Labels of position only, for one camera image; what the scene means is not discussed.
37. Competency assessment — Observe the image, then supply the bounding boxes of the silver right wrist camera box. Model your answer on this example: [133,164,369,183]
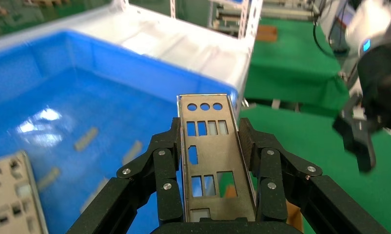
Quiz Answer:
[344,0,391,57]

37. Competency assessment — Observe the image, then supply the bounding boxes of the black hanging cable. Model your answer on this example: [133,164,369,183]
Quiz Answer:
[312,0,336,59]

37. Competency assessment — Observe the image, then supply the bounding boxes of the blue plastic tray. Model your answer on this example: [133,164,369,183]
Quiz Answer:
[0,30,240,234]

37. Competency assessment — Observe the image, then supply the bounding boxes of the silver metal I/O shield plate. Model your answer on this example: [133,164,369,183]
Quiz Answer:
[177,94,257,223]
[0,150,49,234]

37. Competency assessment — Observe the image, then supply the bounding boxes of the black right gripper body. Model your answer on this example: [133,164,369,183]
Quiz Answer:
[357,43,391,133]

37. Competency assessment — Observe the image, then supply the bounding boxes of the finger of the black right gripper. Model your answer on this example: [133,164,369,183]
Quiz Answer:
[332,96,377,174]

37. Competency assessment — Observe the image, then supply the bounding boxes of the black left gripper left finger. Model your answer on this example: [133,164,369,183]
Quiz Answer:
[66,117,184,234]

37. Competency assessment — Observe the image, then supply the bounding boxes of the small brown carton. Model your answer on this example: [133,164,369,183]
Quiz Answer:
[256,25,278,42]

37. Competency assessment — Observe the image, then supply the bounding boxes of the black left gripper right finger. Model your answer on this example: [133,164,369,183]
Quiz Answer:
[238,117,391,234]

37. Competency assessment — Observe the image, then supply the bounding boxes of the green cloth covered table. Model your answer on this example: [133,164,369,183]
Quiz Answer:
[244,18,350,114]

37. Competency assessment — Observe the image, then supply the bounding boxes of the grey tape strip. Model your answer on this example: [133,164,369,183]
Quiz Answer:
[74,127,99,153]
[80,177,109,214]
[37,167,61,191]
[121,140,143,165]

